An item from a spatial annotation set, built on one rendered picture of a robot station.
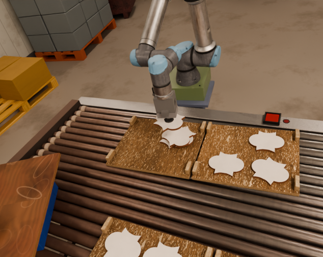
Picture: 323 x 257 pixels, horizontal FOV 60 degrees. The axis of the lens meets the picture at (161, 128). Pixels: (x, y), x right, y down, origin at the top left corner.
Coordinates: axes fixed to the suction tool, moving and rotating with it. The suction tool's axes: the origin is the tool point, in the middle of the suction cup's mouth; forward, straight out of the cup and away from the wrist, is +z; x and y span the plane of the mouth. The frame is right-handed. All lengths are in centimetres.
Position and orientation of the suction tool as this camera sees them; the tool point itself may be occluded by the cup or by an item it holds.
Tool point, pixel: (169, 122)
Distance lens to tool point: 128.5
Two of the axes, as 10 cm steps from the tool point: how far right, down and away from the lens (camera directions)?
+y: 9.7, -0.2, -2.5
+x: 1.8, -6.6, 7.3
